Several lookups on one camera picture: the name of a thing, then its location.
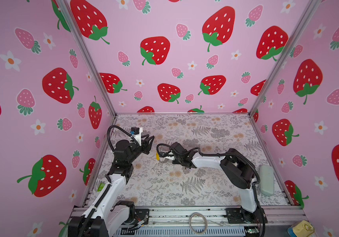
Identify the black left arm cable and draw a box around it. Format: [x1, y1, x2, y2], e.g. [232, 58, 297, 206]
[106, 125, 137, 152]

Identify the coiled beige cable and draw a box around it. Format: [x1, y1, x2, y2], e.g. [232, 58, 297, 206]
[188, 212, 209, 235]

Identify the aluminium corner post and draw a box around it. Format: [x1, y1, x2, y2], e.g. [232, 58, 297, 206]
[57, 0, 117, 118]
[249, 0, 321, 119]

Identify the aluminium corner post right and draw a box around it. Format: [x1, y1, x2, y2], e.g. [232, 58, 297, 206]
[249, 0, 321, 119]

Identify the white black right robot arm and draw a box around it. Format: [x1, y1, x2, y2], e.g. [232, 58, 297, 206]
[158, 142, 266, 225]

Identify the aluminium corner post left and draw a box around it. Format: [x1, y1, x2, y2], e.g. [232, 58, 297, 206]
[57, 0, 117, 118]

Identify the green snack packet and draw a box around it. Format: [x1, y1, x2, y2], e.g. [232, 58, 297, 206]
[97, 182, 105, 192]

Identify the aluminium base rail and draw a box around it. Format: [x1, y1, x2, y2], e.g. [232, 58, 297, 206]
[63, 206, 306, 237]

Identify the white plastic case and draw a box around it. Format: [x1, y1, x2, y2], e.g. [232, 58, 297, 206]
[259, 165, 274, 197]

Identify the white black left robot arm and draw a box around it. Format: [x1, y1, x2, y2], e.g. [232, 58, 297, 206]
[67, 134, 155, 237]

